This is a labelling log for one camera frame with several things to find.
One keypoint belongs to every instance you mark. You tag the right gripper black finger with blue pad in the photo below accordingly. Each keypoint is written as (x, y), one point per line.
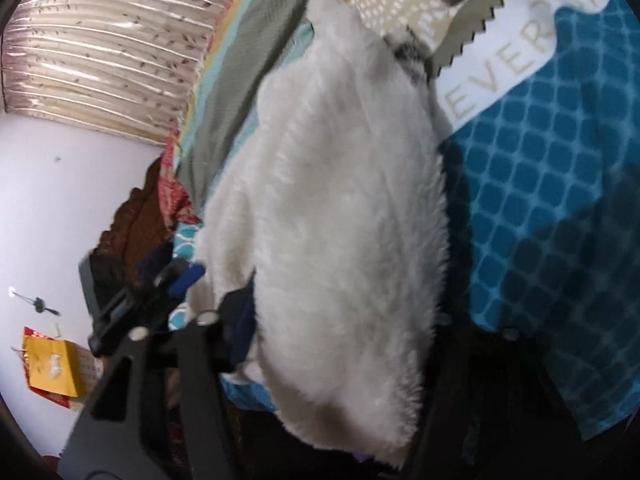
(160, 411)

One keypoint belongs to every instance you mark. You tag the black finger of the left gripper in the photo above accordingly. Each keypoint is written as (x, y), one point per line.
(116, 306)

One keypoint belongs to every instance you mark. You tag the white fluffy fleece garment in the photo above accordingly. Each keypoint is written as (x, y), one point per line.
(334, 210)

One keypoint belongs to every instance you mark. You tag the brown carved wooden headboard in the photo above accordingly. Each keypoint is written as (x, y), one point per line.
(136, 245)

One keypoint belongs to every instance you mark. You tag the beige patterned curtain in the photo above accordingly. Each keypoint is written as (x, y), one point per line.
(122, 67)

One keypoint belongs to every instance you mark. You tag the multicolour patchwork quilt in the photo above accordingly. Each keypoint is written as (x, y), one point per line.
(536, 107)

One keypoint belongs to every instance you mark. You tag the black wall hook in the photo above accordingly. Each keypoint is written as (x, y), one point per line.
(37, 303)

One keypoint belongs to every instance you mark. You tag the yellow red wall calendar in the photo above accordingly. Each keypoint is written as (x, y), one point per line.
(58, 370)

